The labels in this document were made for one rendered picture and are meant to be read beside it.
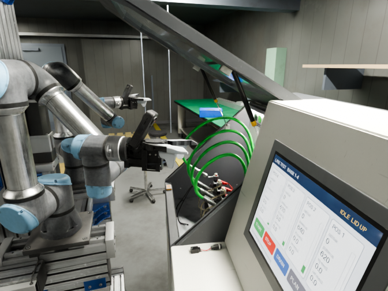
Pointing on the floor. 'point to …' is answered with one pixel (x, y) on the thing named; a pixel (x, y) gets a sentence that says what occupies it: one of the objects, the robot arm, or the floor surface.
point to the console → (376, 120)
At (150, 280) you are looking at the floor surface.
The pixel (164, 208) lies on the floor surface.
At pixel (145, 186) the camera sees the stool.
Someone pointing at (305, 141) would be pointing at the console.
